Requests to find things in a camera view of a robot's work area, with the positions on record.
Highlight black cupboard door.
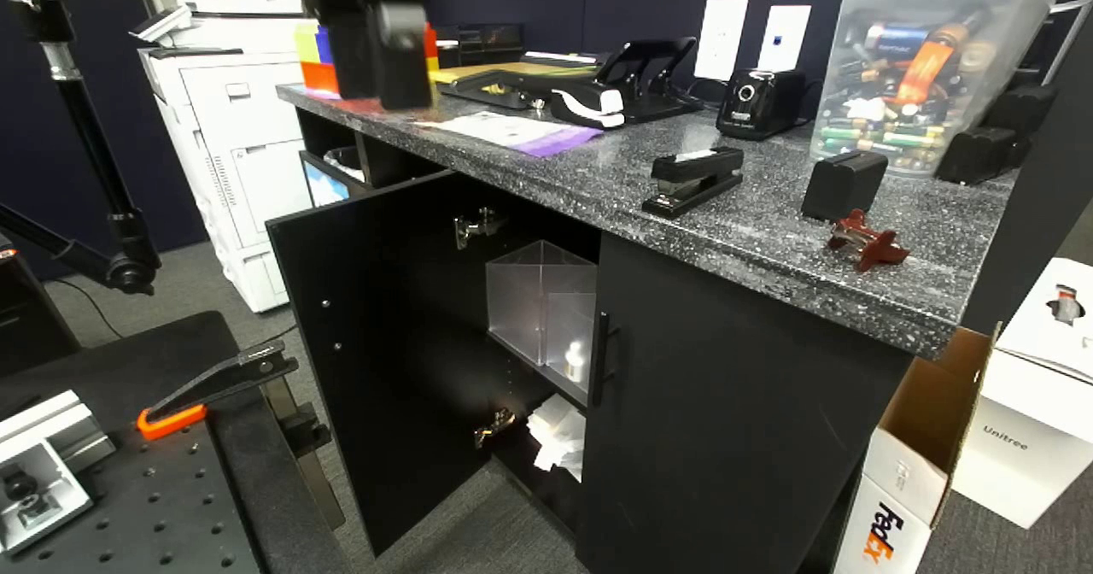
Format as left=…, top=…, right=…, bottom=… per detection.
left=575, top=232, right=913, bottom=574
left=266, top=170, right=600, bottom=558

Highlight black cupboard with speckled top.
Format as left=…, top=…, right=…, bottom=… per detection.
left=266, top=81, right=1019, bottom=574

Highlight open cardboard box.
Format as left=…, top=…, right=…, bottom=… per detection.
left=832, top=325, right=1002, bottom=574

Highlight stack of colourful sticky notes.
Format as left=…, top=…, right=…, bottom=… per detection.
left=294, top=19, right=441, bottom=102

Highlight black desk organizer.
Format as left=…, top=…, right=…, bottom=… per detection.
left=434, top=22, right=527, bottom=67

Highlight waste bin with liner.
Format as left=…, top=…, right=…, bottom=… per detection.
left=298, top=144, right=374, bottom=210

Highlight long black stapler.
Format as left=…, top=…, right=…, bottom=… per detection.
left=439, top=68, right=599, bottom=114

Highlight yellow folder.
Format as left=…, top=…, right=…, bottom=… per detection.
left=430, top=61, right=599, bottom=87

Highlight white and purple paper sheets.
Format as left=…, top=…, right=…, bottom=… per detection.
left=413, top=110, right=605, bottom=159

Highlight white office printer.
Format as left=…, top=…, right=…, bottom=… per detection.
left=130, top=0, right=315, bottom=314

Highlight black and white stapler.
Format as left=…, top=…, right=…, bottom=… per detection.
left=546, top=79, right=629, bottom=130

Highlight black hole punch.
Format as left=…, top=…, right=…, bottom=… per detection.
left=595, top=37, right=707, bottom=125

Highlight clear plastic box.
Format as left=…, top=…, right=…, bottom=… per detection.
left=484, top=240, right=599, bottom=389

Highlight black electric pencil sharpener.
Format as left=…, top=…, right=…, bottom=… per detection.
left=715, top=67, right=809, bottom=142

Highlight heap of white papers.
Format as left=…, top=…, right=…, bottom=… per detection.
left=524, top=394, right=587, bottom=483

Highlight black equipment case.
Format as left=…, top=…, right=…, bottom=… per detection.
left=0, top=232, right=84, bottom=380

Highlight black rectangular block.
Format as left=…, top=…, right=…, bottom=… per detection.
left=800, top=149, right=891, bottom=224

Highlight dark red staple remover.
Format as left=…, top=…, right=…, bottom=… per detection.
left=826, top=208, right=911, bottom=273

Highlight clear bin of batteries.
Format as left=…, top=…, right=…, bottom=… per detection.
left=809, top=0, right=1084, bottom=179

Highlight black battery chargers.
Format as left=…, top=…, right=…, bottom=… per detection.
left=934, top=84, right=1058, bottom=187

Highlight white carton box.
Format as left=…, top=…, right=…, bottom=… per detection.
left=950, top=256, right=1093, bottom=531

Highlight white wall socket plate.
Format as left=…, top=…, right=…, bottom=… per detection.
left=693, top=0, right=750, bottom=82

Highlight black clamp with orange handle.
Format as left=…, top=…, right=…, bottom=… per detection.
left=136, top=339, right=301, bottom=442

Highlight black cupboard door handle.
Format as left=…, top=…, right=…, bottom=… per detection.
left=587, top=310, right=622, bottom=409

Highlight black cable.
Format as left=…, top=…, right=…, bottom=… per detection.
left=44, top=275, right=126, bottom=342

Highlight white wall switch plate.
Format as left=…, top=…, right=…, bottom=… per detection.
left=757, top=4, right=813, bottom=73

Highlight silver metal bracket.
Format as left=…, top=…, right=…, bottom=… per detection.
left=0, top=389, right=117, bottom=558

